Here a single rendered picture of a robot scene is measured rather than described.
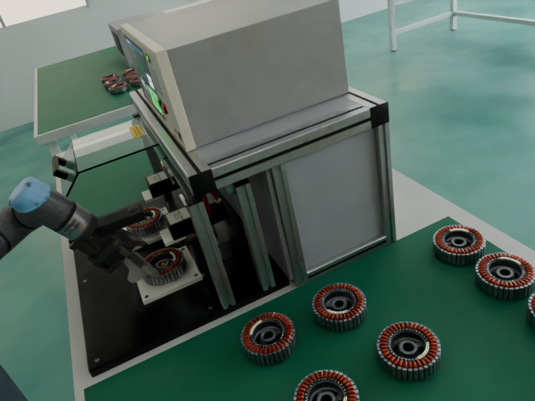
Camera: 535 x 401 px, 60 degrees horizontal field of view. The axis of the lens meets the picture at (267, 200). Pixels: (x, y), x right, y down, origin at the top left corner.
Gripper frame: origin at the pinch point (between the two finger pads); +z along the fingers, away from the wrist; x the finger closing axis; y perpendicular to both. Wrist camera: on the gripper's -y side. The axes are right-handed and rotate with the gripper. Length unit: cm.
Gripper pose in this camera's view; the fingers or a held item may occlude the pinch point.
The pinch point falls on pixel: (156, 261)
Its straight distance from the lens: 119.3
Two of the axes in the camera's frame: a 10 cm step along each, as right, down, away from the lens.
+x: 4.0, 4.2, -8.1
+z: 6.2, 5.3, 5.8
